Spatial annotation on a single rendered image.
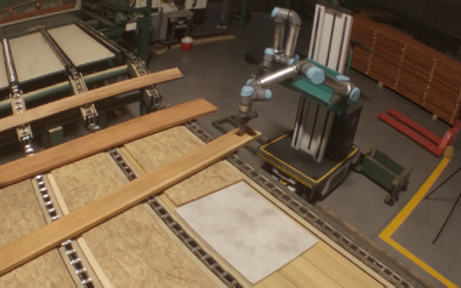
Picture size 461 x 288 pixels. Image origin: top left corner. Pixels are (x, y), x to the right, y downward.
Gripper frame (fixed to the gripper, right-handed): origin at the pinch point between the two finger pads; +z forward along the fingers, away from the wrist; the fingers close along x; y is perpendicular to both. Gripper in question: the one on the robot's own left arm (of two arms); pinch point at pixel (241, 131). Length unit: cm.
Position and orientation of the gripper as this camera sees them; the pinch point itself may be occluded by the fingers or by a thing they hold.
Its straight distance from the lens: 246.2
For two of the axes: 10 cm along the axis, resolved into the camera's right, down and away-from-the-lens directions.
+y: -7.5, -4.2, 5.0
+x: -6.5, 3.4, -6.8
